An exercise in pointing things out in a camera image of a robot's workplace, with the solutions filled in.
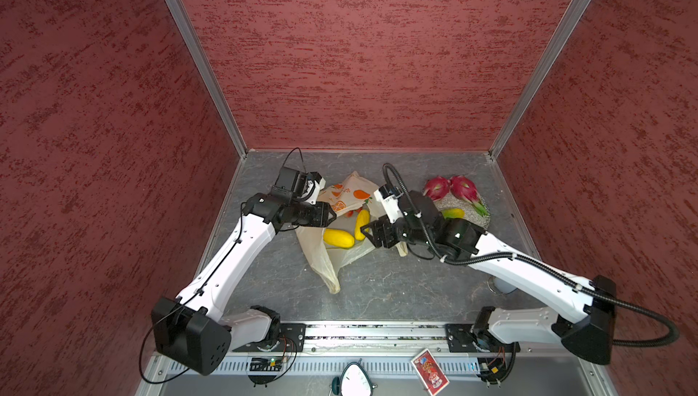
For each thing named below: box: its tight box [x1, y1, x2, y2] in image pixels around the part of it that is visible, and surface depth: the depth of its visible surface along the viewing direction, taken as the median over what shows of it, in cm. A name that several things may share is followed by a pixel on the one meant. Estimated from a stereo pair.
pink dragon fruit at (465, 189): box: [449, 175, 490, 216], surface depth 102 cm
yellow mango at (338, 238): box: [323, 227, 356, 248], surface depth 91 cm
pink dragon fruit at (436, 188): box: [422, 175, 451, 202], surface depth 102 cm
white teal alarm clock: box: [331, 357, 379, 396], surface depth 66 cm
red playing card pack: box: [410, 347, 450, 396], surface depth 70 cm
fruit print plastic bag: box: [295, 170, 385, 294], surface depth 85 cm
